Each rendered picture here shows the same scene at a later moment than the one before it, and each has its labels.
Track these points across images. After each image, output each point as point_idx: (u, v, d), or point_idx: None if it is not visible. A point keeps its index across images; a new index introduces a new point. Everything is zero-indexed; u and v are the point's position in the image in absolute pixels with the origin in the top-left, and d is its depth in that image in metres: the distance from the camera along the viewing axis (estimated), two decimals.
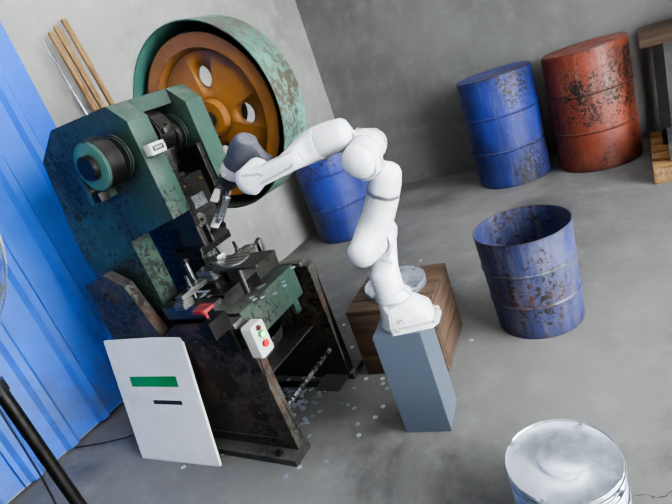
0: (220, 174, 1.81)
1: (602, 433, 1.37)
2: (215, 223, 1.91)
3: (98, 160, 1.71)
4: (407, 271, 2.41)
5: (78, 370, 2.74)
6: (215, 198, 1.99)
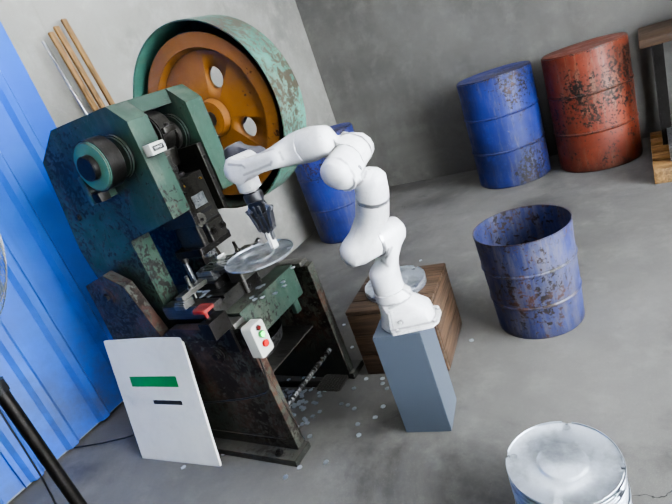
0: (246, 195, 1.86)
1: (238, 273, 1.93)
2: (274, 241, 1.95)
3: (98, 160, 1.71)
4: (407, 271, 2.41)
5: (78, 370, 2.74)
6: (273, 242, 1.96)
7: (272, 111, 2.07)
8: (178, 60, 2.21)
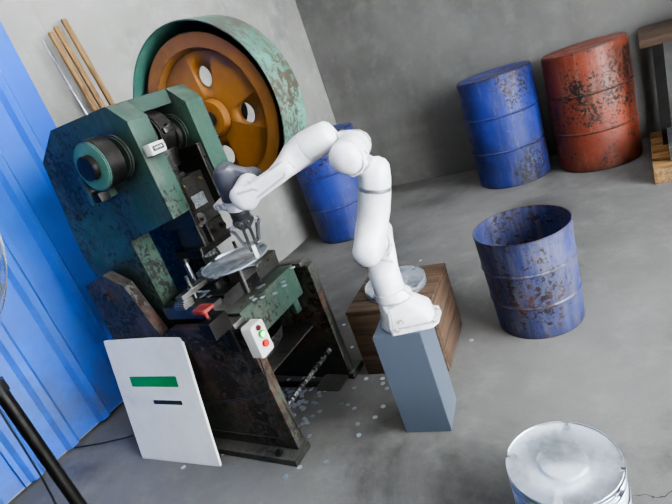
0: (241, 213, 1.86)
1: (244, 267, 1.98)
2: (257, 251, 2.02)
3: (98, 160, 1.71)
4: (407, 271, 2.41)
5: (78, 370, 2.74)
6: (255, 252, 2.02)
7: None
8: (261, 159, 2.26)
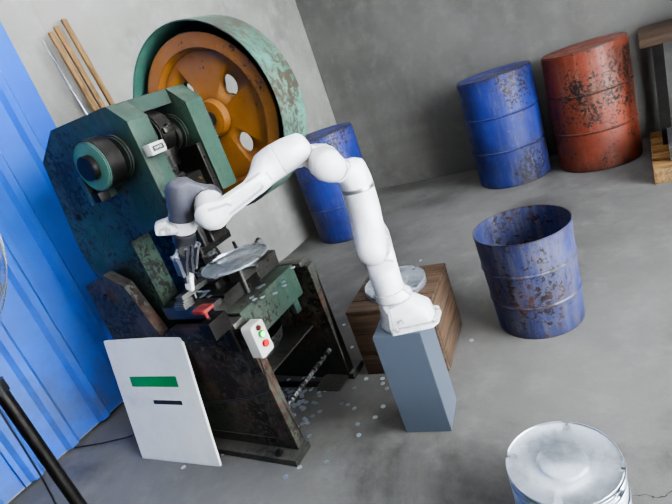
0: (192, 235, 1.65)
1: (263, 245, 2.16)
2: (191, 282, 1.78)
3: (98, 160, 1.71)
4: (407, 271, 2.41)
5: (78, 370, 2.74)
6: (189, 284, 1.77)
7: (213, 39, 2.04)
8: None
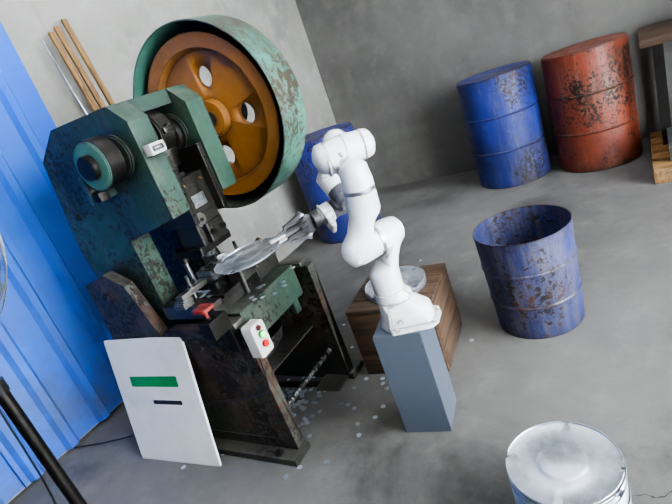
0: None
1: (230, 254, 2.17)
2: (274, 238, 2.08)
3: (98, 160, 1.71)
4: (407, 271, 2.41)
5: (78, 370, 2.74)
6: (276, 242, 2.08)
7: None
8: (261, 159, 2.26)
